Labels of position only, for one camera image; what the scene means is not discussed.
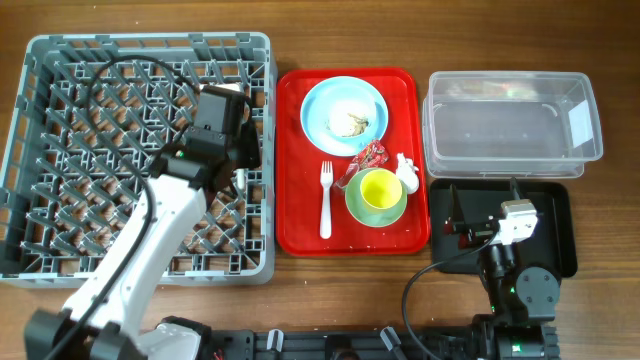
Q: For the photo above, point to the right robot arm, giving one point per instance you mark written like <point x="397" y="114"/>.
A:
<point x="523" y="298"/>

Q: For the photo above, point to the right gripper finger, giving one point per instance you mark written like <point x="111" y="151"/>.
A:
<point x="515" y="189"/>
<point x="456" y="212"/>

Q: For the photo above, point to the black waste tray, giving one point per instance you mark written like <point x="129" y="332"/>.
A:
<point x="552" y="245"/>

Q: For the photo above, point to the white plastic fork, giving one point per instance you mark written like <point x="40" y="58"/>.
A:
<point x="326" y="181"/>

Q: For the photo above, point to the white tissue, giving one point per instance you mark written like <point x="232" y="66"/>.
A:
<point x="406" y="172"/>

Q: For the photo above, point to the light blue bowl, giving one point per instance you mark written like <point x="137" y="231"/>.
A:
<point x="348" y="98"/>

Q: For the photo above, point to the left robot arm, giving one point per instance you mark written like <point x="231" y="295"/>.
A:
<point x="102" y="319"/>

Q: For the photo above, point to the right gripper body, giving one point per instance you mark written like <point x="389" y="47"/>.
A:
<point x="475" y="233"/>

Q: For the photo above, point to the red snack wrapper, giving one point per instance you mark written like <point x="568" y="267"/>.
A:
<point x="371" y="156"/>

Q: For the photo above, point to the white plastic spoon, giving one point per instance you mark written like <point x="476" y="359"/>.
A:
<point x="241" y="179"/>

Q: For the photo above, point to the yellow plastic cup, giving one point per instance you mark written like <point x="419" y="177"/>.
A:
<point x="380" y="190"/>

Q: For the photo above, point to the grey plastic dishwasher rack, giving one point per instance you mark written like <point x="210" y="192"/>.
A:
<point x="90" y="112"/>

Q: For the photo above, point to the rice food scraps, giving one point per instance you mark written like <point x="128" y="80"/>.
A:
<point x="347" y="124"/>

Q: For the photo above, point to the clear plastic bin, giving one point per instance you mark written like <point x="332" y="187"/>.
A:
<point x="502" y="124"/>

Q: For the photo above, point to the light blue plate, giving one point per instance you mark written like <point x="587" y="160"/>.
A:
<point x="313" y="118"/>

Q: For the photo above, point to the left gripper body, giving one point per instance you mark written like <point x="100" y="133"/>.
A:
<point x="230" y="148"/>

